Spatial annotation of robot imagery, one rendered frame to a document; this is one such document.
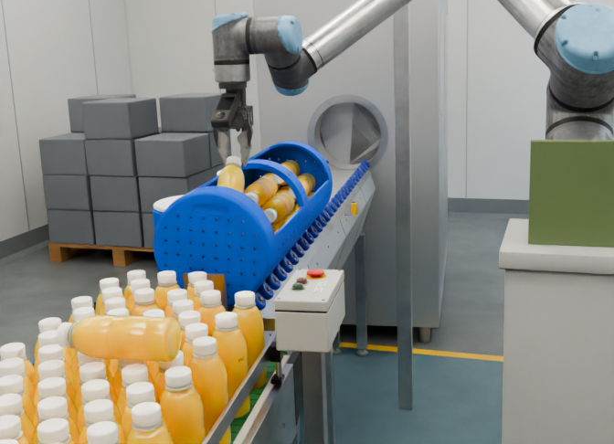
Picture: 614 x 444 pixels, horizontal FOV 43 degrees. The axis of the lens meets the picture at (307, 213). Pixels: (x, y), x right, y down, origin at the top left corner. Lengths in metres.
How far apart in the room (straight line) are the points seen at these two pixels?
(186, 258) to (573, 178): 0.89
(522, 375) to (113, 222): 4.32
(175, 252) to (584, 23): 1.04
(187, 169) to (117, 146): 0.54
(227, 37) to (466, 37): 5.00
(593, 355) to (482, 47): 5.19
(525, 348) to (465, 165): 5.17
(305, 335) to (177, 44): 6.34
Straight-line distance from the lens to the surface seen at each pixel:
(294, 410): 1.71
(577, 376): 1.84
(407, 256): 3.21
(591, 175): 1.77
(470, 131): 6.88
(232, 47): 1.95
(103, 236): 5.86
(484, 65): 6.82
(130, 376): 1.21
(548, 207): 1.78
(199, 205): 1.81
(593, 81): 1.78
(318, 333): 1.44
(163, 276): 1.68
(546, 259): 1.74
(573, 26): 1.77
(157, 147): 5.49
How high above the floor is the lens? 1.56
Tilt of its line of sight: 13 degrees down
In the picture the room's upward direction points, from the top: 2 degrees counter-clockwise
